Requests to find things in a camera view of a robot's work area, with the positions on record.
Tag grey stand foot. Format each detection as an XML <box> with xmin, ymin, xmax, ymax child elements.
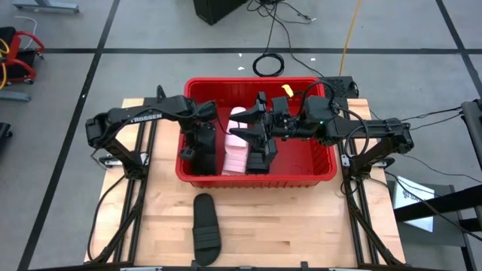
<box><xmin>11</xmin><ymin>0</ymin><xmax>81</xmax><ymax>14</ymax></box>

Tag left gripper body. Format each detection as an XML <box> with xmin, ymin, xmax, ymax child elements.
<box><xmin>179</xmin><ymin>120</ymin><xmax>218</xmax><ymax>162</ymax></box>

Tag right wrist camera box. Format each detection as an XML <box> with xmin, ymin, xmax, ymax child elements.
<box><xmin>270</xmin><ymin>96</ymin><xmax>291</xmax><ymax>118</ymax></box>

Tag red and black cart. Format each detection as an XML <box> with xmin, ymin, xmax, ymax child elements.
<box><xmin>0</xmin><ymin>26</ymin><xmax>46</xmax><ymax>84</ymax></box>

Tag black aluminium frame rails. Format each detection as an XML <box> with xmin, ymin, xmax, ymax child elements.
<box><xmin>85</xmin><ymin>85</ymin><xmax>185</xmax><ymax>264</ymax></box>
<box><xmin>331</xmin><ymin>98</ymin><xmax>407</xmax><ymax>266</ymax></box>

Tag long black floor cable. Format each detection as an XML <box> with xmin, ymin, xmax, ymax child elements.
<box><xmin>270</xmin><ymin>7</ymin><xmax>325</xmax><ymax>78</ymax></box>

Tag grey floor plate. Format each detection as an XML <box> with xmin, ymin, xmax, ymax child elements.
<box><xmin>0</xmin><ymin>90</ymin><xmax>32</xmax><ymax>102</ymax></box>

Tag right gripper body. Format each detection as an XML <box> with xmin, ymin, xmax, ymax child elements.
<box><xmin>258</xmin><ymin>92</ymin><xmax>304</xmax><ymax>152</ymax></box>

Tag pink slide sandal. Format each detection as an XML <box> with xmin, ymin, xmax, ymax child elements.
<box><xmin>224</xmin><ymin>106</ymin><xmax>250</xmax><ymax>151</ymax></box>
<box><xmin>221</xmin><ymin>148</ymin><xmax>249</xmax><ymax>176</ymax></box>

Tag black base cable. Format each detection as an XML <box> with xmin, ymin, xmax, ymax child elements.
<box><xmin>87</xmin><ymin>175</ymin><xmax>127</xmax><ymax>263</ymax></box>

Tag black bar stand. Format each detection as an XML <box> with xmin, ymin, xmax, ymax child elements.
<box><xmin>391</xmin><ymin>183</ymin><xmax>482</xmax><ymax>249</ymax></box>

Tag yellow floor cable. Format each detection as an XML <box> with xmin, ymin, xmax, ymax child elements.
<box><xmin>338</xmin><ymin>0</ymin><xmax>363</xmax><ymax>78</ymax></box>

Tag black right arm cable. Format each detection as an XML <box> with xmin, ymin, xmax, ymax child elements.
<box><xmin>299</xmin><ymin>79</ymin><xmax>372</xmax><ymax>159</ymax></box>

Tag thin black cable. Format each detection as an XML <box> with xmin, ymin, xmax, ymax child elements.
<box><xmin>408</xmin><ymin>113</ymin><xmax>463</xmax><ymax>132</ymax></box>
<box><xmin>398</xmin><ymin>107</ymin><xmax>463</xmax><ymax>123</ymax></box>

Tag black floor box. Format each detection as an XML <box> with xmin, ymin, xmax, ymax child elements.
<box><xmin>193</xmin><ymin>0</ymin><xmax>249</xmax><ymax>26</ymax></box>

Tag coiled black floor cable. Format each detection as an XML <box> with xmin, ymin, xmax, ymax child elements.
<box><xmin>246</xmin><ymin>0</ymin><xmax>285</xmax><ymax>78</ymax></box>

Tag white paper sign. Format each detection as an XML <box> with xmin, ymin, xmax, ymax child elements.
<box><xmin>392</xmin><ymin>175</ymin><xmax>437</xmax><ymax>233</ymax></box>

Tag red plastic bin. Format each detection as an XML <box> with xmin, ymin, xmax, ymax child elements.
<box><xmin>175</xmin><ymin>76</ymin><xmax>339</xmax><ymax>189</ymax></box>

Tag black perforated box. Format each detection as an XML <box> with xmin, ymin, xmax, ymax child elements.
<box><xmin>322</xmin><ymin>76</ymin><xmax>361</xmax><ymax>99</ymax></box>

